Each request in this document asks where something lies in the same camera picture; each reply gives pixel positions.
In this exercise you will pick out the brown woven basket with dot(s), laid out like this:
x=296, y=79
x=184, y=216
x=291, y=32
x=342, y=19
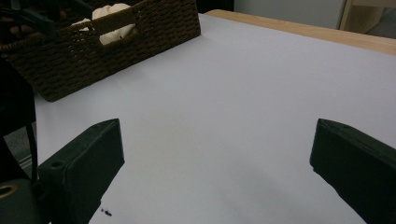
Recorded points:
x=77, y=68

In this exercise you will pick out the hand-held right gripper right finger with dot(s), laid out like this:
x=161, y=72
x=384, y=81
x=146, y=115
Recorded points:
x=358, y=168

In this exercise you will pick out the wooden table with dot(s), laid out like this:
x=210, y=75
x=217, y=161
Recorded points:
x=311, y=31

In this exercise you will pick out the cream cloth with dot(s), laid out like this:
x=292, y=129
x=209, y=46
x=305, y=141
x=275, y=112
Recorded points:
x=115, y=36

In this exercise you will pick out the white table cover sheet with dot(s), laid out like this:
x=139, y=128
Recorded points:
x=218, y=109

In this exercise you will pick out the wooden desk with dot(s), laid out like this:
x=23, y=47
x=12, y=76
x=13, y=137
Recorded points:
x=347, y=15

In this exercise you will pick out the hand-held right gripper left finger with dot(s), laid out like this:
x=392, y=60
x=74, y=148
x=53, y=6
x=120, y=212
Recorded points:
x=81, y=168

